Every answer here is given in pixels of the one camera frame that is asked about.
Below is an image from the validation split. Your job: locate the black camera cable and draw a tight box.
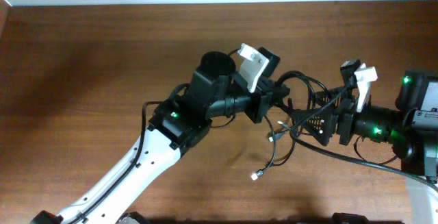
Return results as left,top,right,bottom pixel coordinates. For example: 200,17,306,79
289,79,438,186
66,47,240,224

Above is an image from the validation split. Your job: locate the black USB cable white plug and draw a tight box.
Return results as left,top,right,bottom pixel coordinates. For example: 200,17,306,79
250,112,278,182

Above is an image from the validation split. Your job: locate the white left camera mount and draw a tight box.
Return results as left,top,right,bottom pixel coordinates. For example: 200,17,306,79
237,43,270,93

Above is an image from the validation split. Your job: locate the black right camera cable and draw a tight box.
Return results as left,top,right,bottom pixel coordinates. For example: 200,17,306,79
289,79,438,186

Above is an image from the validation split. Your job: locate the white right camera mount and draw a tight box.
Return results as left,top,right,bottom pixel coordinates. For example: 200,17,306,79
354,63,378,113

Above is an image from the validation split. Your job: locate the thick black cable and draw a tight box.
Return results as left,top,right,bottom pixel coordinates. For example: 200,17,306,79
273,70,331,115

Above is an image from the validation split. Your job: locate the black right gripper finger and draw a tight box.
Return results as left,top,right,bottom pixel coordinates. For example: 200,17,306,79
313,87,346,106
294,106,337,138

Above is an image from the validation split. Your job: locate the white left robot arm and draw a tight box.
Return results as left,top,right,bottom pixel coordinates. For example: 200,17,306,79
32,47,289,223

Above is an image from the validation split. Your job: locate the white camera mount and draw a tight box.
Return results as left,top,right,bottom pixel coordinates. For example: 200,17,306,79
354,63,378,113
237,43,270,93

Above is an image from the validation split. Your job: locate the black left camera cable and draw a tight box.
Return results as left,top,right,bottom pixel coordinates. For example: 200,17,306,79
66,47,240,224

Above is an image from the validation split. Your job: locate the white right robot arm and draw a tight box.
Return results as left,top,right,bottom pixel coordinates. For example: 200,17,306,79
292,67,437,223

